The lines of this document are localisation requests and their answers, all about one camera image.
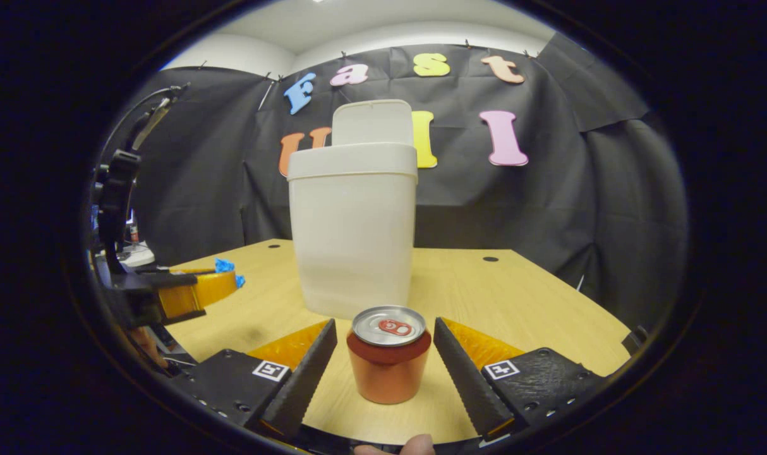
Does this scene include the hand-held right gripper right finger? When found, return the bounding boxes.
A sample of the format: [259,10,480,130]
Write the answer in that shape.
[433,317,605,441]

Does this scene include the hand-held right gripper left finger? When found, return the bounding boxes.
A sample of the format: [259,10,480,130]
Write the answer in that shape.
[172,319,338,440]

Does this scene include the red pop can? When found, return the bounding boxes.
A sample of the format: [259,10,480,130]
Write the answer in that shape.
[347,306,432,405]

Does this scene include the blue paper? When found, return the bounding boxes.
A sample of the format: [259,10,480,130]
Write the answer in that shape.
[215,258,246,289]

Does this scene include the white desktop garbage bin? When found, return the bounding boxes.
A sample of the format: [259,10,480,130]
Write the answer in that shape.
[287,99,419,320]

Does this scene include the wooden desktop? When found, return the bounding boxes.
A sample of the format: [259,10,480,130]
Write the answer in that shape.
[162,239,631,446]

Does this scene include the white side table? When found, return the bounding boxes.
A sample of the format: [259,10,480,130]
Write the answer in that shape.
[121,243,157,268]

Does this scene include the black backdrop cloth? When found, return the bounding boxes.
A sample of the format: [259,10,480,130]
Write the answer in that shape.
[131,32,691,329]

